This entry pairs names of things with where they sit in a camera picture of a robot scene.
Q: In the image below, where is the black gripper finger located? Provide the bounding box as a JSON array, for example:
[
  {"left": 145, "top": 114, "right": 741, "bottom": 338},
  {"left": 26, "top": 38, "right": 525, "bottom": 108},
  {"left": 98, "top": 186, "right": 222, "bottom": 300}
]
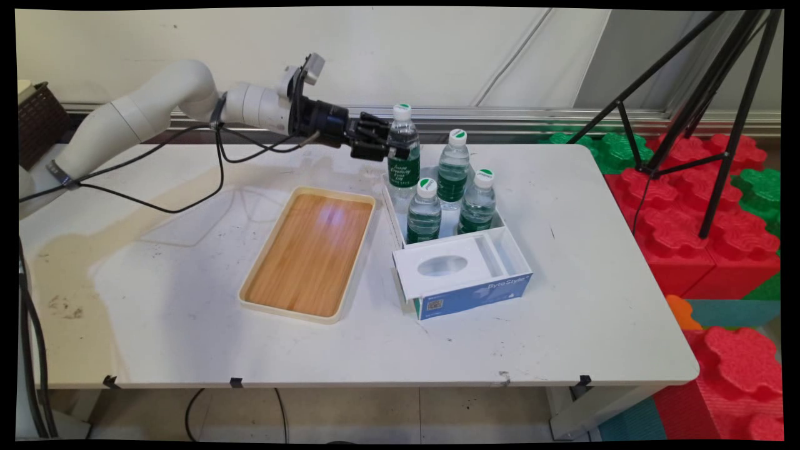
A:
[
  {"left": 359, "top": 112, "right": 394, "bottom": 143},
  {"left": 350, "top": 141, "right": 411, "bottom": 163}
]

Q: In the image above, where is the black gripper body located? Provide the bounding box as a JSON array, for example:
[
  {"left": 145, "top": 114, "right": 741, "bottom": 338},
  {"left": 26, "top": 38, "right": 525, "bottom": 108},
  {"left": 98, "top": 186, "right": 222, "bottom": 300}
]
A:
[{"left": 289, "top": 92, "right": 376, "bottom": 158}]

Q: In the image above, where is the green label water bottle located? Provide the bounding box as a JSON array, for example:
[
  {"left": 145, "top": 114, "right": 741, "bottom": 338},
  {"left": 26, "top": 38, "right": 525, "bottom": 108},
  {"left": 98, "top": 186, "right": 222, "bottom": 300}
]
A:
[
  {"left": 407, "top": 178, "right": 443, "bottom": 245},
  {"left": 387, "top": 103, "right": 421, "bottom": 189},
  {"left": 437, "top": 129, "right": 471, "bottom": 211},
  {"left": 457, "top": 169, "right": 498, "bottom": 236}
]

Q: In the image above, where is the cream tray with wooden bottom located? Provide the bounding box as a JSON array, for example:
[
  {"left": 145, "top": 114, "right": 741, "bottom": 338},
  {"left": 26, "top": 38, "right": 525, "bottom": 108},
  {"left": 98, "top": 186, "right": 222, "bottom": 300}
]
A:
[{"left": 238, "top": 186, "right": 377, "bottom": 324}]

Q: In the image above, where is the white and blue cardboard box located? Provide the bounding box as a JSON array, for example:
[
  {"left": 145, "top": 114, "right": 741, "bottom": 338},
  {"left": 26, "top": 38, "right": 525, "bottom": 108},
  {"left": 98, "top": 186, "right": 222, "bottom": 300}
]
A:
[{"left": 381, "top": 166, "right": 534, "bottom": 321}]

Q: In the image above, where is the dark woven basket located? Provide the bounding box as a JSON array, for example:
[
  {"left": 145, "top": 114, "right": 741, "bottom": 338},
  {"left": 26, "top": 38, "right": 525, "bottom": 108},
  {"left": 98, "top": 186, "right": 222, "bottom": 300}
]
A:
[{"left": 17, "top": 81, "right": 73, "bottom": 170}]

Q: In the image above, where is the large red foam block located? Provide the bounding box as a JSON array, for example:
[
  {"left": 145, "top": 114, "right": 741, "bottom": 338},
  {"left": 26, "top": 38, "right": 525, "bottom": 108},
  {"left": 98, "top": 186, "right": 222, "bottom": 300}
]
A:
[{"left": 602, "top": 133, "right": 782, "bottom": 301}]

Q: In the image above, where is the white table leg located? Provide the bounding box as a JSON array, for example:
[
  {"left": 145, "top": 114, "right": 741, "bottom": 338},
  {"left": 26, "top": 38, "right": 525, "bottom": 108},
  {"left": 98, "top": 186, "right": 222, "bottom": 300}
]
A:
[{"left": 546, "top": 384, "right": 664, "bottom": 442}]

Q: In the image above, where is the orange foam block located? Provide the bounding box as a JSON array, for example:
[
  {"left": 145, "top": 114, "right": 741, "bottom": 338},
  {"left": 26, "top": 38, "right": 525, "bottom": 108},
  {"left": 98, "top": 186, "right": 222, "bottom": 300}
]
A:
[{"left": 665, "top": 295, "right": 704, "bottom": 331}]

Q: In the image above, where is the black tripod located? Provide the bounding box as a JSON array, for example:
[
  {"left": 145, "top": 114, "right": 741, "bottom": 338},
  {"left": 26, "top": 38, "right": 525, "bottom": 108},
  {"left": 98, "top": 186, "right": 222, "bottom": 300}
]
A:
[{"left": 566, "top": 9, "right": 784, "bottom": 240}]

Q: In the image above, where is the teal foam mat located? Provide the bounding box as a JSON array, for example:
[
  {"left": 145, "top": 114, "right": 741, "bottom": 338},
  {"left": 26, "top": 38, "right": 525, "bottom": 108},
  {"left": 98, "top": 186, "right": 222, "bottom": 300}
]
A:
[{"left": 686, "top": 299, "right": 782, "bottom": 330}]

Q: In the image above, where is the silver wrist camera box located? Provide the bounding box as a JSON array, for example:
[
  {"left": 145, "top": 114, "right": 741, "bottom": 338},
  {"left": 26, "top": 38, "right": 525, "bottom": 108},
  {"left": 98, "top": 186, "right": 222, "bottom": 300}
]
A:
[{"left": 279, "top": 52, "right": 326, "bottom": 102}]

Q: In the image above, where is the aluminium rail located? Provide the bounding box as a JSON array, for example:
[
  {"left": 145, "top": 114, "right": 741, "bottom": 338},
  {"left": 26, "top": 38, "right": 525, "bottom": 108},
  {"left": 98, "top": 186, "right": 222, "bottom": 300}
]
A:
[{"left": 62, "top": 103, "right": 782, "bottom": 141}]

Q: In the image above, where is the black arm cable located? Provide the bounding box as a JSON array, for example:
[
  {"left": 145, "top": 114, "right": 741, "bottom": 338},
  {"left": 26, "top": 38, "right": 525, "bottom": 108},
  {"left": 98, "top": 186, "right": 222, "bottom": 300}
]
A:
[{"left": 19, "top": 122, "right": 313, "bottom": 215}]

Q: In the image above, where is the black floor cable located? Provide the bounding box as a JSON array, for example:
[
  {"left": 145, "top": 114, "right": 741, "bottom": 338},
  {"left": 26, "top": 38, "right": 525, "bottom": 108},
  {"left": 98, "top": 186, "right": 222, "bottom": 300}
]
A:
[
  {"left": 274, "top": 387, "right": 290, "bottom": 443},
  {"left": 184, "top": 387, "right": 207, "bottom": 443}
]

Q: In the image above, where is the thick black cable bundle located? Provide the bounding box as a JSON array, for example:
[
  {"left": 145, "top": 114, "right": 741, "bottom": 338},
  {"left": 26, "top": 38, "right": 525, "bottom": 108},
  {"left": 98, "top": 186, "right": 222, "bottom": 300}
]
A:
[{"left": 18, "top": 237, "right": 59, "bottom": 439}]

